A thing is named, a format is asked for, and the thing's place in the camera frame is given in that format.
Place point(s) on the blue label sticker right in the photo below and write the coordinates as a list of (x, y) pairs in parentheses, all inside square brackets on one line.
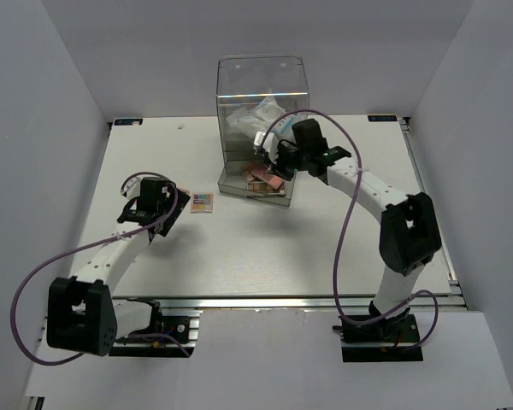
[(382, 118)]

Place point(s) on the cotton pad bag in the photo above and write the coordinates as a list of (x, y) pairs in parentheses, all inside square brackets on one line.
[(269, 111), (248, 122)]

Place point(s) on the blue label sticker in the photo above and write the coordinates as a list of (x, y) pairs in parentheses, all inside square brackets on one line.
[(128, 122), (382, 118)]

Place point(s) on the aluminium table rail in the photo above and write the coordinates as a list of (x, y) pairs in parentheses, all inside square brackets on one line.
[(454, 300)]

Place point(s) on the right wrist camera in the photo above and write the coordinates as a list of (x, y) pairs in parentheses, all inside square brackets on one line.
[(266, 144)]

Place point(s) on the blue label sticker left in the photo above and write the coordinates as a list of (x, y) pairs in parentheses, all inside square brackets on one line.
[(128, 122)]

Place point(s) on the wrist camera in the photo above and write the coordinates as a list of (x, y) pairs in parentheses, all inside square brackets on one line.
[(266, 144), (131, 188)]

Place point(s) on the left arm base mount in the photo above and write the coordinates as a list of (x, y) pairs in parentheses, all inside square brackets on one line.
[(176, 339)]

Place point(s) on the pink blush palette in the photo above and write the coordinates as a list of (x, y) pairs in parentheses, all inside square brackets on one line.
[(261, 173)]

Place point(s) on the glitter nine-pan palette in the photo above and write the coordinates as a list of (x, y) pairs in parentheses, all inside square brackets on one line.
[(202, 203)]

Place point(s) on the brown eyeshadow palette long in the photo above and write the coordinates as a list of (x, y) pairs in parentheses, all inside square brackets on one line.
[(260, 187)]

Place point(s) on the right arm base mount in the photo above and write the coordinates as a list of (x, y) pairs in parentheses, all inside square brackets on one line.
[(389, 340)]

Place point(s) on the clear acrylic drawer organizer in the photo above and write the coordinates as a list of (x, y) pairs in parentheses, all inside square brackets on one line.
[(252, 93)]

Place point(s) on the four-pan nude palette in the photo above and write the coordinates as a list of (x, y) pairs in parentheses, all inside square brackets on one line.
[(185, 191)]

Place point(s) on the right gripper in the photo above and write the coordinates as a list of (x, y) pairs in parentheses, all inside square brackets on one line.
[(276, 167)]

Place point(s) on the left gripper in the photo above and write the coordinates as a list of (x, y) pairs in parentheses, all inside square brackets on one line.
[(183, 199)]

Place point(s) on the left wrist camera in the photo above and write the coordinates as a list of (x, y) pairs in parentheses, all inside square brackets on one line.
[(131, 188)]

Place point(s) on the round-pan orange palette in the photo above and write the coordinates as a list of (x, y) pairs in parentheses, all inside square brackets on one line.
[(249, 172)]

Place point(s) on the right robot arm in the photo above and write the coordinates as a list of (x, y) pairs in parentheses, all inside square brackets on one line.
[(409, 233)]

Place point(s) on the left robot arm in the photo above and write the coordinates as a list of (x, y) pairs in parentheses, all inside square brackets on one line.
[(82, 315)]

